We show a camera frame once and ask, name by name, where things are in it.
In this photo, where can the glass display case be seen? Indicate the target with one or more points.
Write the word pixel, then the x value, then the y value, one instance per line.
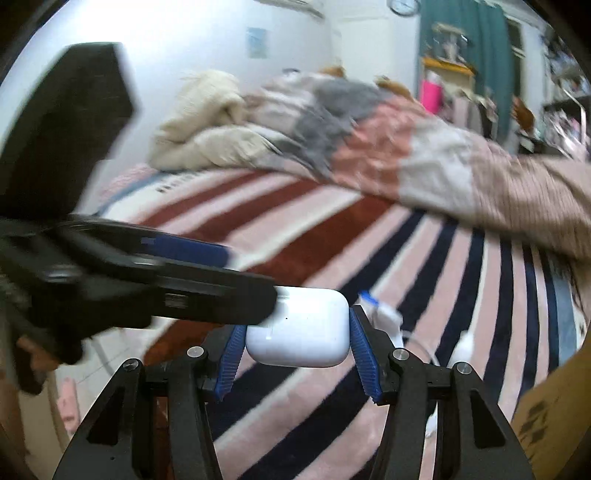
pixel 450 43

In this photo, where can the yellow shelf unit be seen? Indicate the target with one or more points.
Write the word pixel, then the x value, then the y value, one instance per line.
pixel 453 77

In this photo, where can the cream fleece blanket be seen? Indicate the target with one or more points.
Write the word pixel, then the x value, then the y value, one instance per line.
pixel 208 127

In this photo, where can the striped plush blanket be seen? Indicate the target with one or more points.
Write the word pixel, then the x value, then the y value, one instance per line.
pixel 442 277

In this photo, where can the blue white tube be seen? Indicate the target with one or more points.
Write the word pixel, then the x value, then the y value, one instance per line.
pixel 383 317

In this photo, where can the patchwork pink grey duvet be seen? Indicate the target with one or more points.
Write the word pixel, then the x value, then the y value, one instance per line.
pixel 374 141

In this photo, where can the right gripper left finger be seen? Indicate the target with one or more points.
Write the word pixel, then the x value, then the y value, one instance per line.
pixel 151 421

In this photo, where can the dark bookshelf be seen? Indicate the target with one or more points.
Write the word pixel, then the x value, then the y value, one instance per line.
pixel 566 111

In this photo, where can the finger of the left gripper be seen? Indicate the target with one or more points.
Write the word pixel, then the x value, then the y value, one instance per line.
pixel 175 249
pixel 192 292

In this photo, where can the person's left hand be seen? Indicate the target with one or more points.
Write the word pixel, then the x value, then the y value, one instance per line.
pixel 32 365

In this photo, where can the teal curtain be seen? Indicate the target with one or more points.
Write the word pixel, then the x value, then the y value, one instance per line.
pixel 489 49

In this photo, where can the wall clock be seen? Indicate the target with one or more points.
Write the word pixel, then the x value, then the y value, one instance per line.
pixel 404 8

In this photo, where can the brown cardboard box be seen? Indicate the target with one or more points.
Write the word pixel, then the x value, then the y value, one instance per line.
pixel 552 421

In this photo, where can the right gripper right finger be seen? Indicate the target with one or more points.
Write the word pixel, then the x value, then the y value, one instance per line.
pixel 474 438

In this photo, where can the white power bank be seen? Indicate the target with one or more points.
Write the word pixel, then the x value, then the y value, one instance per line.
pixel 462 352

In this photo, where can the white earbuds case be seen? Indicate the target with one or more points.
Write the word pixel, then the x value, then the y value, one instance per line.
pixel 309 328

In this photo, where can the magenta gift bag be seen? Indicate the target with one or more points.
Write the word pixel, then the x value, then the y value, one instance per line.
pixel 431 95

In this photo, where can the blue wall poster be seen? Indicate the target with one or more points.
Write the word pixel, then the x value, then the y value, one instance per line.
pixel 257 43

